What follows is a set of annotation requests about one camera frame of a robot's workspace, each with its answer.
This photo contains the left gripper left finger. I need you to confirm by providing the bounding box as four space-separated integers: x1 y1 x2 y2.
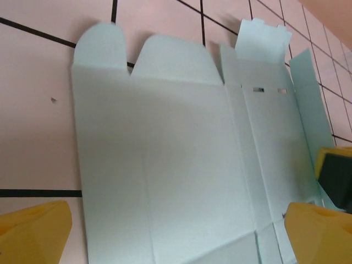
0 200 73 264

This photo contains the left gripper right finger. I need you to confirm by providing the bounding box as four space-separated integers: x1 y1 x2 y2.
282 201 352 264

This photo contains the teal paper box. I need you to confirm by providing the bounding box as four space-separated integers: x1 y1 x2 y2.
68 18 335 264

